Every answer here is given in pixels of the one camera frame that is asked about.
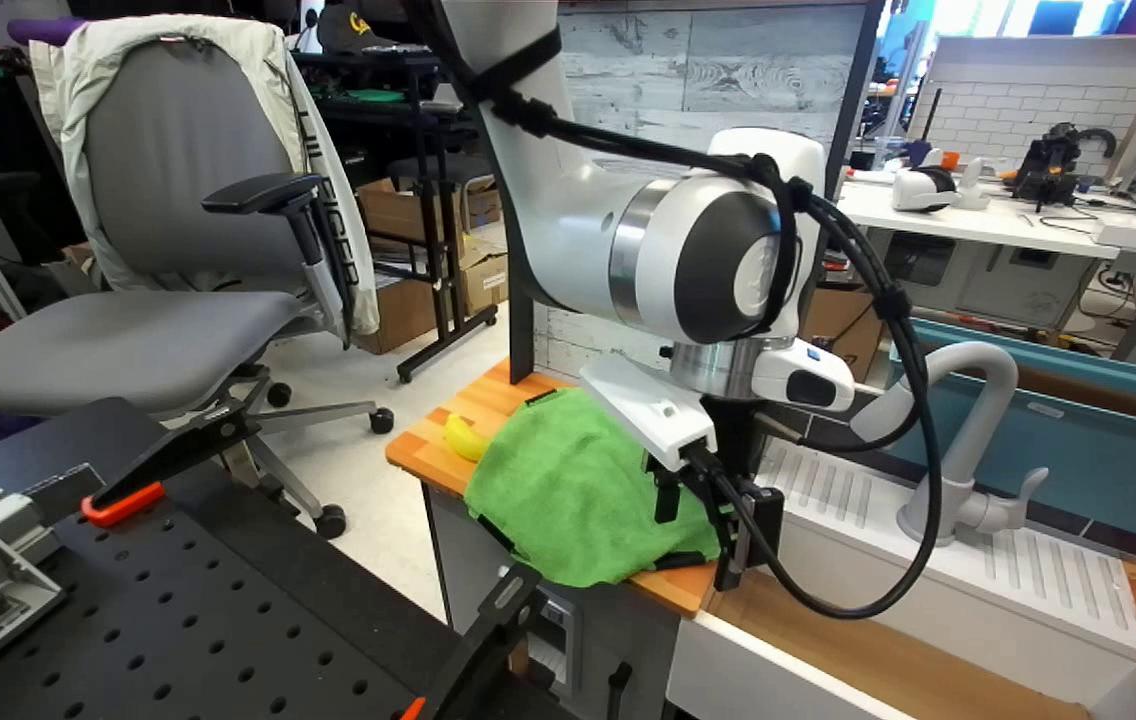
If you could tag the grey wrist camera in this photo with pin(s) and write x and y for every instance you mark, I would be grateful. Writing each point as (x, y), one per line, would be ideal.
(808, 380)

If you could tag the cardboard box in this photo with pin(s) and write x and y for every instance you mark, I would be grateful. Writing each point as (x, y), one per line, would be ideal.
(389, 212)

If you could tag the grey office chair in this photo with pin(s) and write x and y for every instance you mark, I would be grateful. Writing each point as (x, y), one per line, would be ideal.
(129, 343)

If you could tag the green towel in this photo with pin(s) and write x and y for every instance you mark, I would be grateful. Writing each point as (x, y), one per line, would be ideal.
(568, 492)

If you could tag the beige jacket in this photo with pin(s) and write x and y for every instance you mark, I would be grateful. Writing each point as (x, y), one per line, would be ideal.
(342, 252)

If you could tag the yellow toy banana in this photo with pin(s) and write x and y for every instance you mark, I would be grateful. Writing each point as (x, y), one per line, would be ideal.
(466, 436)

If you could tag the white sink basin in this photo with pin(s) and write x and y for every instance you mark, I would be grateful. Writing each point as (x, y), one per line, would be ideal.
(1062, 572)

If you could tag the black cap yellow logo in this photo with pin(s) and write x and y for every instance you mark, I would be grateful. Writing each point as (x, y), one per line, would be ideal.
(350, 28)

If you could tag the white wrist mount plate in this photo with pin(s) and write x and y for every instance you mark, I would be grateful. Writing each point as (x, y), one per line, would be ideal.
(649, 405)

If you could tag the black metal table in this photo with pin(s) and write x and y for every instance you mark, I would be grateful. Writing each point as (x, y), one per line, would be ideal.
(443, 201)

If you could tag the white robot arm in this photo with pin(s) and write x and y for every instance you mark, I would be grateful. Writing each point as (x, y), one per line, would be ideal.
(595, 226)

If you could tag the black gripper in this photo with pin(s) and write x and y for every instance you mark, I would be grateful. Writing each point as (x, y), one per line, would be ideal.
(735, 452)

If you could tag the black metal frame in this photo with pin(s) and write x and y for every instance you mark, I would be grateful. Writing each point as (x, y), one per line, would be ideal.
(523, 323)

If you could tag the black perforated workbench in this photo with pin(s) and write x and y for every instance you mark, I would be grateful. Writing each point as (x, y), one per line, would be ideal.
(195, 625)

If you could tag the grey faucet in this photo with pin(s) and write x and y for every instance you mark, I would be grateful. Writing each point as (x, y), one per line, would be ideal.
(980, 366)

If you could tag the white desk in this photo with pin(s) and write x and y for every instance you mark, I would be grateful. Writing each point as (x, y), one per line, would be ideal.
(992, 226)

